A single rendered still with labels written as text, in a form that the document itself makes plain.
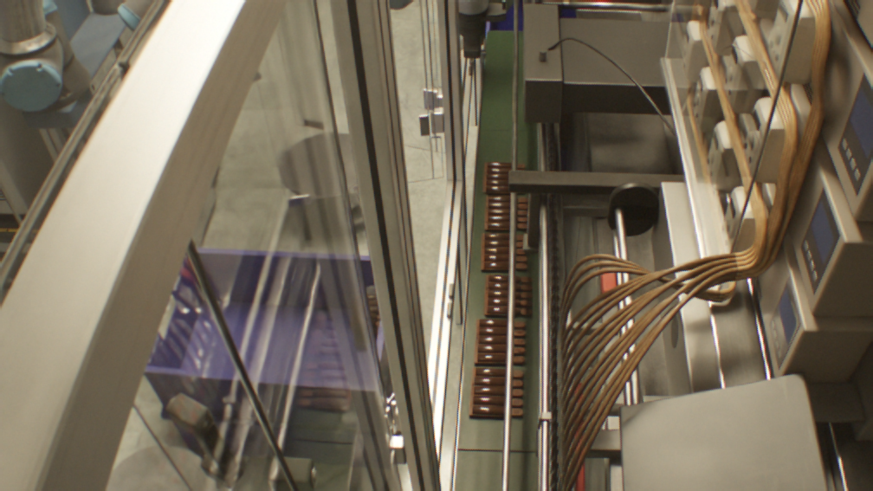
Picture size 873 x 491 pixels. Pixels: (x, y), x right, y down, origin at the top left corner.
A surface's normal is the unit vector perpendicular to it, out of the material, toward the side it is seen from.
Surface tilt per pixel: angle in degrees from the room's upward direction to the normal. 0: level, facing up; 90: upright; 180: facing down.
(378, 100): 90
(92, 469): 90
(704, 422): 20
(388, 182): 90
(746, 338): 0
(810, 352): 90
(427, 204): 0
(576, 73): 0
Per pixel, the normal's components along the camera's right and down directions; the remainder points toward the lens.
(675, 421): -0.38, -0.65
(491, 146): -0.04, -0.71
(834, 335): -0.07, 0.73
